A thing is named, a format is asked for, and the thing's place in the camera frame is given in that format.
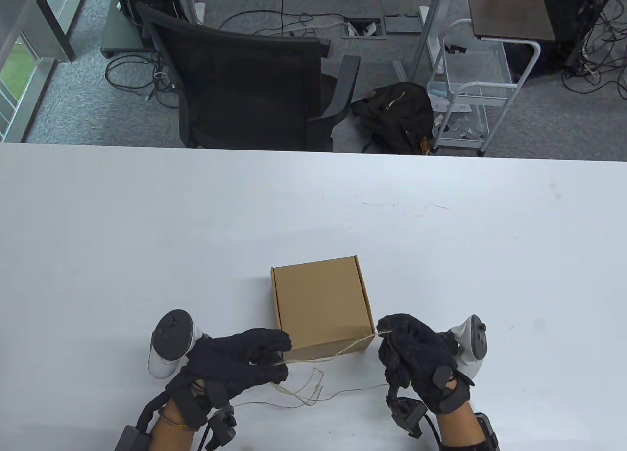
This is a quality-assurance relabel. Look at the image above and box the person's right hand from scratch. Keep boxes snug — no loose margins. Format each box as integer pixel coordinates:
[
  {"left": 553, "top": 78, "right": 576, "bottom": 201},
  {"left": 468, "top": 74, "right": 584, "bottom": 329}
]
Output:
[{"left": 377, "top": 314, "right": 476, "bottom": 415}]

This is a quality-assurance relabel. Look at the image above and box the person's left hand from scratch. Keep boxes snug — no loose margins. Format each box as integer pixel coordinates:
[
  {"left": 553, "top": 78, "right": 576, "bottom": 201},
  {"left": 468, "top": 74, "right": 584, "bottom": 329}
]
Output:
[{"left": 167, "top": 328, "right": 292, "bottom": 429}]

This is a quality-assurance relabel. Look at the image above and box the thin tan string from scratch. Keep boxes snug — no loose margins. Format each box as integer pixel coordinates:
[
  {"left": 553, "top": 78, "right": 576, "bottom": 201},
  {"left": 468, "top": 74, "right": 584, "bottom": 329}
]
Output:
[{"left": 228, "top": 329, "right": 392, "bottom": 411}]

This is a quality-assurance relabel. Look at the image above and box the brown cardboard box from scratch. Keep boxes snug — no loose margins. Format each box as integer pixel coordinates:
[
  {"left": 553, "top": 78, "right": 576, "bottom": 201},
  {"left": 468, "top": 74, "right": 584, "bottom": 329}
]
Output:
[{"left": 271, "top": 256, "right": 377, "bottom": 363}]

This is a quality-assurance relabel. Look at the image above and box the person's right forearm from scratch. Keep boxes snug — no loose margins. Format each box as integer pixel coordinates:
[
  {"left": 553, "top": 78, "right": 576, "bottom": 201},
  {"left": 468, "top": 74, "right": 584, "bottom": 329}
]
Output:
[{"left": 434, "top": 402, "right": 483, "bottom": 451}]

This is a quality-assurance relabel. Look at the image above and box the person's left forearm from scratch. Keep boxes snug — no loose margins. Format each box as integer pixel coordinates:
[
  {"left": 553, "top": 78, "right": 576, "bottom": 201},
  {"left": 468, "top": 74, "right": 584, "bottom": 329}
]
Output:
[{"left": 149, "top": 397, "right": 196, "bottom": 451}]

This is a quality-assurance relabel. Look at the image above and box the open floor outlet box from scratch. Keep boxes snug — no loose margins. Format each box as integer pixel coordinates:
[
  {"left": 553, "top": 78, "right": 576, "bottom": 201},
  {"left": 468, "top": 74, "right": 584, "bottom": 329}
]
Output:
[{"left": 341, "top": 17, "right": 387, "bottom": 40}]

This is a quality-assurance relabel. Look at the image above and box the grey handheld controller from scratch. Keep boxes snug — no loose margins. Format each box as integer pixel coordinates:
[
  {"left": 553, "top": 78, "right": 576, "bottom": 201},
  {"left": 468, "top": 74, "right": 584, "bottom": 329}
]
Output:
[
  {"left": 148, "top": 310, "right": 209, "bottom": 379},
  {"left": 448, "top": 315, "right": 488, "bottom": 380}
]

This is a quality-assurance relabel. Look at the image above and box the black backpack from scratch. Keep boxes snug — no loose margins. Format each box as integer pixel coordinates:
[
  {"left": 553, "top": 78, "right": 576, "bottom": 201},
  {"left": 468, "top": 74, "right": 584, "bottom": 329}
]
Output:
[{"left": 351, "top": 82, "right": 435, "bottom": 155}]

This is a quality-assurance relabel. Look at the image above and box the black mesh office chair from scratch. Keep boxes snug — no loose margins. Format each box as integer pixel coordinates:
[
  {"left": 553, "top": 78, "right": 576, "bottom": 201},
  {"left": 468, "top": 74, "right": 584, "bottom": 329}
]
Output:
[{"left": 136, "top": 2, "right": 361, "bottom": 152}]

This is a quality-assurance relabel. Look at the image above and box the grey metal desk leg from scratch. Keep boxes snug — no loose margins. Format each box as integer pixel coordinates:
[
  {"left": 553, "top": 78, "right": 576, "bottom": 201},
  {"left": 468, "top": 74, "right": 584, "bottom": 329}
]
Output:
[{"left": 410, "top": 0, "right": 447, "bottom": 81}]

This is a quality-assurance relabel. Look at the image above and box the grey floor cover plate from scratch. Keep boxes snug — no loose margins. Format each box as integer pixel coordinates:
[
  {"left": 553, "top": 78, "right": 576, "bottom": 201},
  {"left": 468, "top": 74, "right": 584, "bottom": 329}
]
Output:
[{"left": 384, "top": 14, "right": 422, "bottom": 34}]

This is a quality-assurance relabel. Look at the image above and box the grey base platform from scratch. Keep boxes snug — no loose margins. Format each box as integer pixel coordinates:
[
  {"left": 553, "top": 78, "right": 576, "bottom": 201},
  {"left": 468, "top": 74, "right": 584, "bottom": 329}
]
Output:
[{"left": 100, "top": 0, "right": 147, "bottom": 59}]

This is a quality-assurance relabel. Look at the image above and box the dark brown desk top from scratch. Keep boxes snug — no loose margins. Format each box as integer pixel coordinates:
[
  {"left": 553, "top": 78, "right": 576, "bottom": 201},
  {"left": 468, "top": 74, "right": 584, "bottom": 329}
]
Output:
[{"left": 465, "top": 0, "right": 556, "bottom": 41}]

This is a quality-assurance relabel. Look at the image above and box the grey pillar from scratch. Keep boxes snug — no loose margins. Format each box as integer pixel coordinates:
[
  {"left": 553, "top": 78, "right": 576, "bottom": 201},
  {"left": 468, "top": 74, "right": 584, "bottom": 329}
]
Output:
[{"left": 0, "top": 0, "right": 76, "bottom": 62}]

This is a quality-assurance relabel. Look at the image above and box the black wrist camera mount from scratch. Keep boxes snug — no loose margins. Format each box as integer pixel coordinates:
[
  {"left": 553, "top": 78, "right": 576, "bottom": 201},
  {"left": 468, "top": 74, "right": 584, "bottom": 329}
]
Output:
[
  {"left": 389, "top": 396, "right": 428, "bottom": 438},
  {"left": 203, "top": 406, "right": 237, "bottom": 451}
]

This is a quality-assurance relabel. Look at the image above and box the thin brown wrist bracelet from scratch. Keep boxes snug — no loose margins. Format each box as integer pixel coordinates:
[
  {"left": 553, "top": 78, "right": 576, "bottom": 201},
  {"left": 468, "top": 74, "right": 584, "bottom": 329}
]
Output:
[{"left": 158, "top": 408, "right": 189, "bottom": 429}]

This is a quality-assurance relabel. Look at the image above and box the black strapped wrist pack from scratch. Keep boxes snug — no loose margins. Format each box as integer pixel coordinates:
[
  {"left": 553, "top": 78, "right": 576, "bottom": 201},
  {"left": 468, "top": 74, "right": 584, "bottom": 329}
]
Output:
[
  {"left": 115, "top": 424, "right": 152, "bottom": 451},
  {"left": 473, "top": 412, "right": 500, "bottom": 451}
]

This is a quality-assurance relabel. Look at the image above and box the white wire cart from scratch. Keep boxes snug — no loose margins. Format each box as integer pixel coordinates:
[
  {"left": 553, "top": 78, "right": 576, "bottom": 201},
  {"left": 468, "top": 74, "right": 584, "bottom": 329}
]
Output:
[{"left": 427, "top": 19, "right": 542, "bottom": 157}]

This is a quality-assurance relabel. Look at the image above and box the black floor cable tangle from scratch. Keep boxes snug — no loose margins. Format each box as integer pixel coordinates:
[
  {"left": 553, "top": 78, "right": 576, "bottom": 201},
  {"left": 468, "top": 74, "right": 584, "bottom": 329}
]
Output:
[
  {"left": 105, "top": 54, "right": 182, "bottom": 109},
  {"left": 561, "top": 0, "right": 627, "bottom": 101}
]

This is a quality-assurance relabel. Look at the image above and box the long black floor cable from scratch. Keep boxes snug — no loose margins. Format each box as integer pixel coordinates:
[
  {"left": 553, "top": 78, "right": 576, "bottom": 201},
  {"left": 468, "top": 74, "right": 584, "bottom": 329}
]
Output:
[{"left": 219, "top": 0, "right": 353, "bottom": 35}]

